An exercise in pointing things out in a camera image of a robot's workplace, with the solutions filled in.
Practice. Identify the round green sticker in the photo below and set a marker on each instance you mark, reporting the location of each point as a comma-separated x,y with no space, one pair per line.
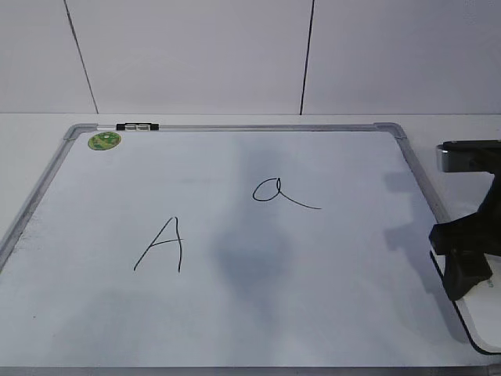
104,141

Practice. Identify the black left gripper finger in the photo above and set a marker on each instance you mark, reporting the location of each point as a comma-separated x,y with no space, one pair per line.
465,243

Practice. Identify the white whiteboard eraser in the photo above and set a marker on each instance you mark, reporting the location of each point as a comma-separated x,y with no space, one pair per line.
477,313

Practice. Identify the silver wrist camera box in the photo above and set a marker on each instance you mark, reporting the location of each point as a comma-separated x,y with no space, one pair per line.
469,156

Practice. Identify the white framed whiteboard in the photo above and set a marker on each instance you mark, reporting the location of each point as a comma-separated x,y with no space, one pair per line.
213,248

